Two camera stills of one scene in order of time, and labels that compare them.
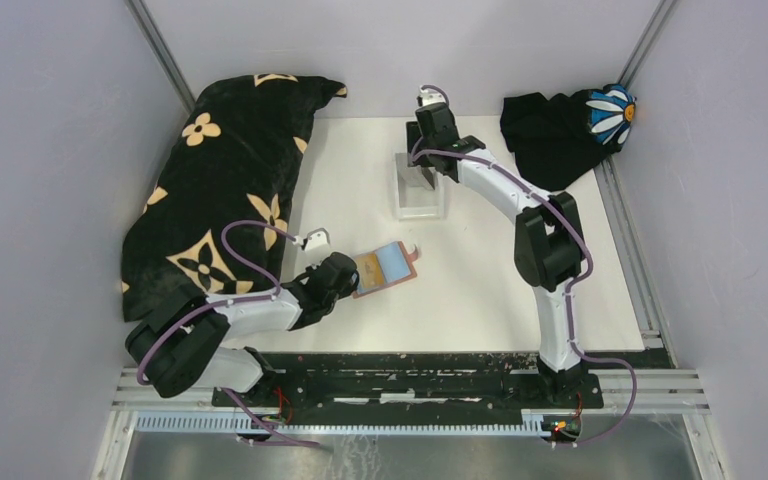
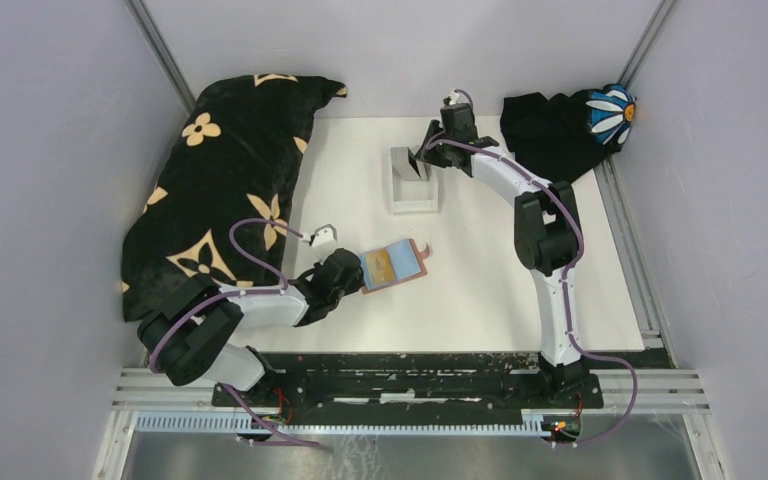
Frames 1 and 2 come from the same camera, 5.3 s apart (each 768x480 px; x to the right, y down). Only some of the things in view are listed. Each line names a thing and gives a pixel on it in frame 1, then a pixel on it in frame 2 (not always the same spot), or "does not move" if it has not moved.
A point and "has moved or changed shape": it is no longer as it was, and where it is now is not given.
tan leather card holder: x=395 y=263 has moved or changed shape
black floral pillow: x=214 y=217 does not move
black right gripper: x=413 y=137 → x=434 y=129
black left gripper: x=348 y=290 does not move
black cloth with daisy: x=562 y=141 does not move
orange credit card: x=370 y=270 has moved or changed shape
